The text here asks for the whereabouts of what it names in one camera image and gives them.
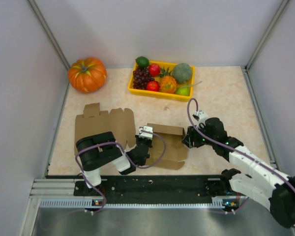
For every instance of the yellow plastic fruit tray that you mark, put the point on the yellow plastic fruit tray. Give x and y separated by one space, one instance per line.
161 94

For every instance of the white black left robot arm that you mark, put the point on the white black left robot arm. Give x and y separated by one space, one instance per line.
98 150

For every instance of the dark green lime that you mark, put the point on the dark green lime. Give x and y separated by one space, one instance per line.
142 62

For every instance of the aluminium frame post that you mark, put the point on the aluminium frame post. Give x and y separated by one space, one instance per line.
267 33
50 36

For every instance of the orange pumpkin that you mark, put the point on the orange pumpkin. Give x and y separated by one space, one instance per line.
87 75

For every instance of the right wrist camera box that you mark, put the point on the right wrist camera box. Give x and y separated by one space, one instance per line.
200 116

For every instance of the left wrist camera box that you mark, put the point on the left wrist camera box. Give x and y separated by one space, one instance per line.
145 131

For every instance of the red apple front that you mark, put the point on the red apple front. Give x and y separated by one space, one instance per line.
153 86

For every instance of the brown cardboard box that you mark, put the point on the brown cardboard box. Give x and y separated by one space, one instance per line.
168 151

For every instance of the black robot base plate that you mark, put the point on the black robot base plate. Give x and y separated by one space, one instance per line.
162 189

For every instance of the red apple rear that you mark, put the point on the red apple rear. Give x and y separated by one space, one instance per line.
154 70

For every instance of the aluminium frame post left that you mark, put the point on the aluminium frame post left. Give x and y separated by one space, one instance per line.
50 36

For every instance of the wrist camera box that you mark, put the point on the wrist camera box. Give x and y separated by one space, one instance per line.
145 131
200 116

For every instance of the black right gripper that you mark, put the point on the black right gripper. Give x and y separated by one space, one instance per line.
191 138

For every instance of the aluminium frame post right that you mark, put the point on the aluminium frame post right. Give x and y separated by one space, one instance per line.
267 33

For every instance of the purple grape bunch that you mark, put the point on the purple grape bunch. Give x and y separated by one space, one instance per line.
141 78

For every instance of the green netted melon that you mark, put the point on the green netted melon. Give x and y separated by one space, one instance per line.
182 73

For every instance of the white slotted cable duct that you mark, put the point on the white slotted cable duct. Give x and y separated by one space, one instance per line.
90 203

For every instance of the light green apple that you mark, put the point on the light green apple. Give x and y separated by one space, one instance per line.
185 90

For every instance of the red apple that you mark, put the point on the red apple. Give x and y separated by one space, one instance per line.
153 86
154 70

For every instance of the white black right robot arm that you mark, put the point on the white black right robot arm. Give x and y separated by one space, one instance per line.
256 179

